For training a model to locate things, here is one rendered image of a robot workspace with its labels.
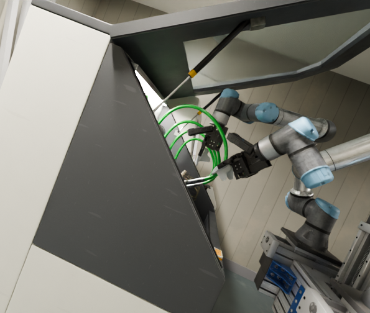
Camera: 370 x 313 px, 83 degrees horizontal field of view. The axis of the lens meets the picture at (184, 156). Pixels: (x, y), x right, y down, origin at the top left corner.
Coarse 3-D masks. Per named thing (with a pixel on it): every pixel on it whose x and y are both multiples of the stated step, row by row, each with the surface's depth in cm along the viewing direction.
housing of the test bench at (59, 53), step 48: (48, 48) 63; (96, 48) 62; (0, 96) 65; (48, 96) 63; (0, 144) 65; (48, 144) 64; (0, 192) 66; (48, 192) 64; (0, 240) 66; (0, 288) 67
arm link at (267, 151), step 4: (268, 136) 65; (260, 140) 66; (264, 140) 64; (268, 140) 63; (260, 144) 65; (264, 144) 64; (268, 144) 63; (260, 148) 65; (264, 148) 64; (268, 148) 63; (272, 148) 62; (264, 152) 64; (268, 152) 63; (272, 152) 63; (276, 152) 62; (264, 156) 65; (268, 156) 64; (272, 156) 64; (276, 156) 64
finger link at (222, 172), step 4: (216, 168) 76; (224, 168) 75; (228, 168) 74; (212, 172) 79; (216, 172) 77; (220, 172) 76; (224, 172) 75; (220, 176) 76; (224, 176) 75; (224, 180) 75
